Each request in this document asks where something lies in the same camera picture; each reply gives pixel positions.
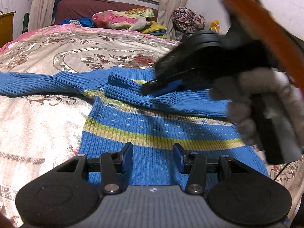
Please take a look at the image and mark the orange strap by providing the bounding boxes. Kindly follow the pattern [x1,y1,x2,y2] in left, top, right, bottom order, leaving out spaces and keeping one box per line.
[207,0,304,93]

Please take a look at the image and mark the beige left curtain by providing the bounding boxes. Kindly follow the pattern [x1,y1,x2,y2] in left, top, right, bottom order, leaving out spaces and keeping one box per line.
[28,0,55,31]

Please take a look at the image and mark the yellow folded cloth stack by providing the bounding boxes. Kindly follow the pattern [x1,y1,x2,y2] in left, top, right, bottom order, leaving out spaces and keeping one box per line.
[140,21,167,39]

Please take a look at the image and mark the yellow blue carton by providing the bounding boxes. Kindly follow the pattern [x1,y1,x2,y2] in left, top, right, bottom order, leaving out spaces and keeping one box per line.
[209,20,221,33]

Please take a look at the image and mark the green bottle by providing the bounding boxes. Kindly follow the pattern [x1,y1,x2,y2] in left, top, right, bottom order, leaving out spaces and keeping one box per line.
[22,12,29,33]

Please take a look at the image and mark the blue clothes on sofa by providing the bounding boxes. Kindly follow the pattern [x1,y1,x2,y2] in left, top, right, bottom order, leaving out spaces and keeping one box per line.
[59,17,94,28]

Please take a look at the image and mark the beige curtain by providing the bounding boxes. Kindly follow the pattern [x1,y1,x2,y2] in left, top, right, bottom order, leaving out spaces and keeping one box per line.
[28,0,55,31]
[157,0,196,41]

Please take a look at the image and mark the blue striped knit sweater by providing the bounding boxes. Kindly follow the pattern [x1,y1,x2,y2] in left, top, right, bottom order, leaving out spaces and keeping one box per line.
[1,67,267,187]

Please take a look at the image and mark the beige right curtain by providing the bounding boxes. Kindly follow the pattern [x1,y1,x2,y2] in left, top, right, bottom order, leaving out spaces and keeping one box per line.
[157,0,196,41]

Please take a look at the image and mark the grey gloved right hand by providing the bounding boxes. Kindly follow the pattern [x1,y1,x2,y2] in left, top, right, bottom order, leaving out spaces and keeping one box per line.
[209,66,304,148]

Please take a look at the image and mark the dark floral bundle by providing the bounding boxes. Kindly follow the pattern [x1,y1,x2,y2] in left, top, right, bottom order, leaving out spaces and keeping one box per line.
[172,7,206,33]

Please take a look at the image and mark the floral satin bedspread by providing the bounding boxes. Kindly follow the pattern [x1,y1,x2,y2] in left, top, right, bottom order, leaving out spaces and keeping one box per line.
[1,30,292,227]

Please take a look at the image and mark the black cable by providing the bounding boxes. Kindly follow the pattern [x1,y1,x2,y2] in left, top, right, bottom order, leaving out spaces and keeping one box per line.
[272,157,304,181]

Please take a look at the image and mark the wooden desk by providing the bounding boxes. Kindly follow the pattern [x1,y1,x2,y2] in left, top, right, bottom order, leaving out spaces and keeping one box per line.
[0,11,16,47]

